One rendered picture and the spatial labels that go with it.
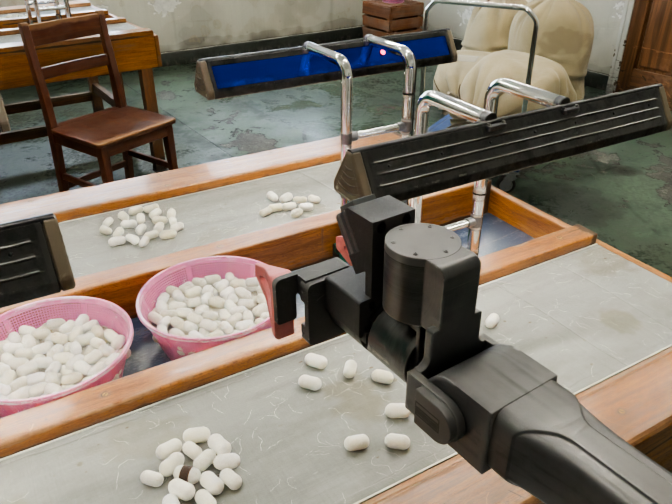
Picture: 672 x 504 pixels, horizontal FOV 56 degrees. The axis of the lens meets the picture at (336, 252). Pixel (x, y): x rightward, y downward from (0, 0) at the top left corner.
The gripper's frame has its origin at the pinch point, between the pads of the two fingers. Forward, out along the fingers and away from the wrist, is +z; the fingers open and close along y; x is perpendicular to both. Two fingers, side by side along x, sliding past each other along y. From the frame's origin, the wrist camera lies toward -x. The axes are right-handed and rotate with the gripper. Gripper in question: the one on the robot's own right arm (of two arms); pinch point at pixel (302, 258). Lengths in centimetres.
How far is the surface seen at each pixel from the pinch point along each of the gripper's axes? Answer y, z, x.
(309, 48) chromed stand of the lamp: -42, 65, -5
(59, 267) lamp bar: 20.7, 13.1, 0.3
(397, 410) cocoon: -16.1, 2.4, 31.4
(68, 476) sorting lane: 25.3, 18.8, 33.0
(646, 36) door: -425, 215, 58
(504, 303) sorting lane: -51, 14, 33
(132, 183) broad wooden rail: -11, 100, 30
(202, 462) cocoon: 10.5, 9.5, 31.4
